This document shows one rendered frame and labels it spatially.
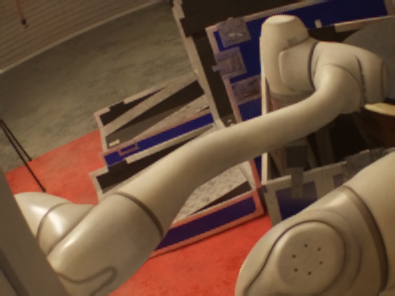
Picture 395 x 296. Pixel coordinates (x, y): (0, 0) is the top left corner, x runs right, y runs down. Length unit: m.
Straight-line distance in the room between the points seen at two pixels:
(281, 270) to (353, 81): 0.62
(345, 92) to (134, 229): 0.44
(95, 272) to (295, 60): 0.56
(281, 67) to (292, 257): 0.70
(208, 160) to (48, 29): 7.57
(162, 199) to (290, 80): 0.39
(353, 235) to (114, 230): 0.42
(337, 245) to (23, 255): 0.31
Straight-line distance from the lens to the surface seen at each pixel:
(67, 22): 8.45
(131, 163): 3.64
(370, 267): 0.52
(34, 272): 0.23
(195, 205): 2.99
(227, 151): 0.95
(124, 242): 0.83
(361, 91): 1.06
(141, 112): 4.38
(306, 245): 0.48
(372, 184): 0.55
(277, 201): 1.33
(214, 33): 2.57
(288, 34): 1.13
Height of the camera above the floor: 1.62
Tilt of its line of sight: 25 degrees down
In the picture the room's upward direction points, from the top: 19 degrees counter-clockwise
